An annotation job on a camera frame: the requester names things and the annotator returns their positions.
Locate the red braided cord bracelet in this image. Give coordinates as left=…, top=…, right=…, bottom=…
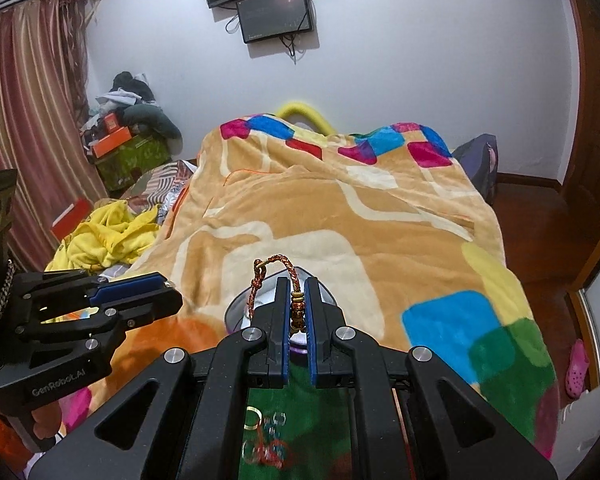
left=250, top=254, right=312, bottom=336

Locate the yellow cloth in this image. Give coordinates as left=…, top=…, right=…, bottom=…
left=44, top=199, right=162, bottom=273

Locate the white cabinet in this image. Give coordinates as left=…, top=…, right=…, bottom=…
left=555, top=260, right=600, bottom=480

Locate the orange box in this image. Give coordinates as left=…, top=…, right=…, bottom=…
left=90, top=114, right=133, bottom=159

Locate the red flat box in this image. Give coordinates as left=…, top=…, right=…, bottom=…
left=50, top=197, right=95, bottom=240

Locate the yellow foam tube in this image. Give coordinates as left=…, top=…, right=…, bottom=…
left=275, top=101, right=335, bottom=136

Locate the brown wooden door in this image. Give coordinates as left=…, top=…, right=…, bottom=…
left=555, top=0, right=600, bottom=293

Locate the purple backpack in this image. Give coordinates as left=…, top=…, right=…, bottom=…
left=451, top=133, right=500, bottom=205

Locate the striped patterned bed sheet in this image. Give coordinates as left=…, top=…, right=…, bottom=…
left=120, top=159, right=199, bottom=221

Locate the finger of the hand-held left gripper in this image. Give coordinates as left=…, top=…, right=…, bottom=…
left=14, top=285, right=184, bottom=357
left=14, top=270, right=175, bottom=311

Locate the green cardboard box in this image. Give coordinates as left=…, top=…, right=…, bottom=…
left=94, top=132, right=170, bottom=192

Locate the pink clog shoe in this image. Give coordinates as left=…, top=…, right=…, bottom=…
left=564, top=338, right=592, bottom=400

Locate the colourful printed blanket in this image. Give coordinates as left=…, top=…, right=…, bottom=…
left=30, top=114, right=561, bottom=480

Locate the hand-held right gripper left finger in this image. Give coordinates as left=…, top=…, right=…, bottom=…
left=30, top=276, right=291, bottom=480

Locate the red string ring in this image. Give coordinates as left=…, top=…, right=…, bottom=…
left=259, top=439, right=289, bottom=469

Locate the pile of clothes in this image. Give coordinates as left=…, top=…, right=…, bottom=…
left=80, top=71, right=185, bottom=157

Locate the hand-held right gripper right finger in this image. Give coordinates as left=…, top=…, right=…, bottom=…
left=304, top=276, right=562, bottom=480

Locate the striped pink curtain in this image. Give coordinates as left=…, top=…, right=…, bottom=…
left=0, top=0, right=108, bottom=261

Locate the small black wall monitor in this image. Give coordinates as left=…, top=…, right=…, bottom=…
left=236, top=0, right=316, bottom=45

